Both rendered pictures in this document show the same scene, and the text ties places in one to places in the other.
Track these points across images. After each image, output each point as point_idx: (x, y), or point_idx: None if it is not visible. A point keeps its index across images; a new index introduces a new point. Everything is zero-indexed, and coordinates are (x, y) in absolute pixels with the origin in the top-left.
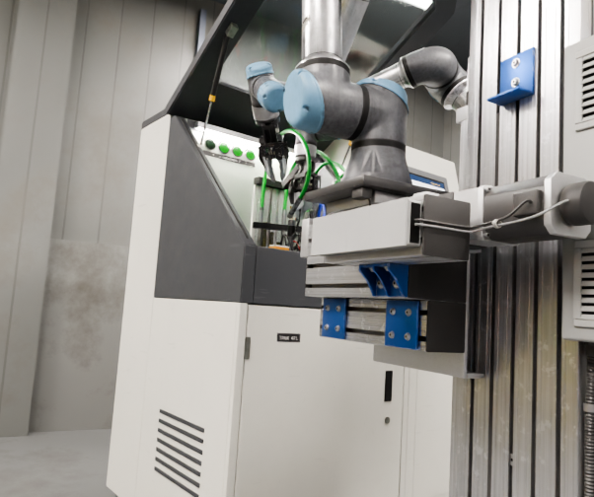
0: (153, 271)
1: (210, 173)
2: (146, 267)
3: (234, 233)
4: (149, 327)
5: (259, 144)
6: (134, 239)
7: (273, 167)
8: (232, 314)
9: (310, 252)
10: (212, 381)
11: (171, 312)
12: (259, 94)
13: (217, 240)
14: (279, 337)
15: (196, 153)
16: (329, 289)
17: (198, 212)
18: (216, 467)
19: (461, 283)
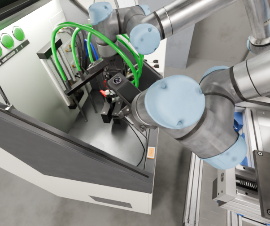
0: (30, 168)
1: (68, 142)
2: (16, 165)
3: (137, 179)
4: (51, 180)
5: (139, 128)
6: None
7: (39, 28)
8: (144, 194)
9: (232, 203)
10: (132, 199)
11: (73, 182)
12: (214, 163)
13: (114, 176)
14: (154, 171)
15: (26, 127)
16: (248, 215)
17: (74, 162)
18: (142, 207)
19: None
